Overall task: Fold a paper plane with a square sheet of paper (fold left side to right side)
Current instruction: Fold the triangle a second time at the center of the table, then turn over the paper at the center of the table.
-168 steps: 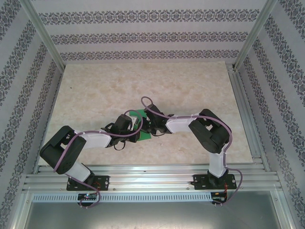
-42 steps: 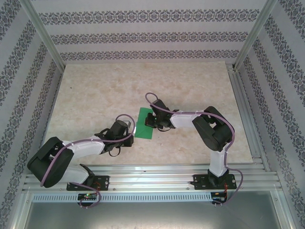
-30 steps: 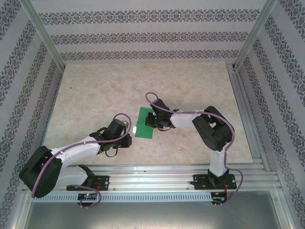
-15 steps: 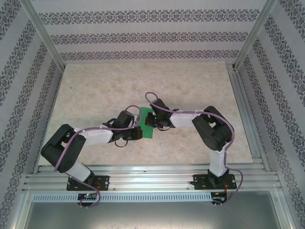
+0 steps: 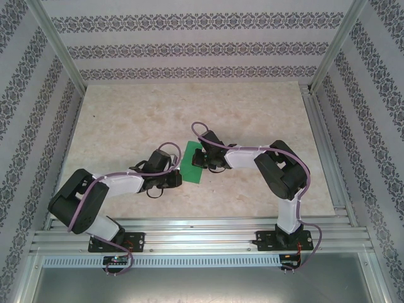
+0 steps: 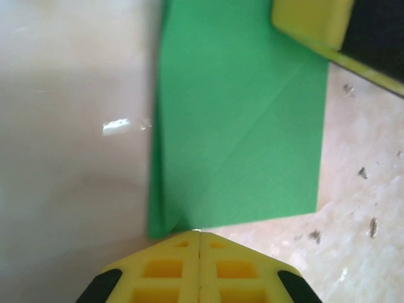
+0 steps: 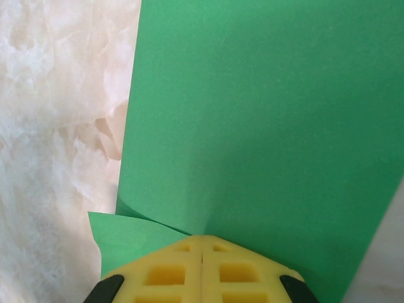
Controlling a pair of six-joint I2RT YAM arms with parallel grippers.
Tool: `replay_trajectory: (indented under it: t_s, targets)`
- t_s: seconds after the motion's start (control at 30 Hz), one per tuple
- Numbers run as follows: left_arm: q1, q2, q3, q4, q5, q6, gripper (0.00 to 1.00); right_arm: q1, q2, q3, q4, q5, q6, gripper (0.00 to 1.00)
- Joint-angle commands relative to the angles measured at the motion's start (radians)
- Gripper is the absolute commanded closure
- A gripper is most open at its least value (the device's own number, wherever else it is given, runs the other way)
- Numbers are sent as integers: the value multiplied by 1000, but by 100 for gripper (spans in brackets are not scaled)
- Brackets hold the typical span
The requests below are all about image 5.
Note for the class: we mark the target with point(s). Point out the green cloth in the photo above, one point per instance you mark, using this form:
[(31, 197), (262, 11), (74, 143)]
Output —
[(189, 170)]

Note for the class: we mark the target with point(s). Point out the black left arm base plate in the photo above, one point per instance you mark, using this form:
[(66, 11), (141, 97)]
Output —
[(139, 240)]

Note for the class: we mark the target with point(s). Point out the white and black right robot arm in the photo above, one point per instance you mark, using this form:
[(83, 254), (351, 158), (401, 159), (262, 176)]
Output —
[(284, 173)]

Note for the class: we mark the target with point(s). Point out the grey metal sheet panel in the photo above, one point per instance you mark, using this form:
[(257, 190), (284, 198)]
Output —
[(202, 287)]

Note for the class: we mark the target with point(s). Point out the small circuit board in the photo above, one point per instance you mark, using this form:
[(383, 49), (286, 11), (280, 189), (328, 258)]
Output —
[(288, 260), (115, 259)]

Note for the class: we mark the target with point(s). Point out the long aluminium mounting rail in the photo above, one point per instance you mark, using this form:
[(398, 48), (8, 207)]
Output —
[(202, 235)]

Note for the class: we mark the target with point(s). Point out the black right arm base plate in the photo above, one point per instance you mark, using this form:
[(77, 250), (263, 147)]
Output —
[(307, 239)]

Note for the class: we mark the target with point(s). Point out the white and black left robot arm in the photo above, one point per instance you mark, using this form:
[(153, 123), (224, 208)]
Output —
[(79, 202)]

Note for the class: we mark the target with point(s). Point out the aluminium side rail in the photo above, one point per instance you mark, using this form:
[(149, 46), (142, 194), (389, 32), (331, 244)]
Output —
[(328, 151)]

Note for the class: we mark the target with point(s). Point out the aluminium frame post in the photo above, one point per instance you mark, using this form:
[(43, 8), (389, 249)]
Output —
[(337, 41), (57, 41)]

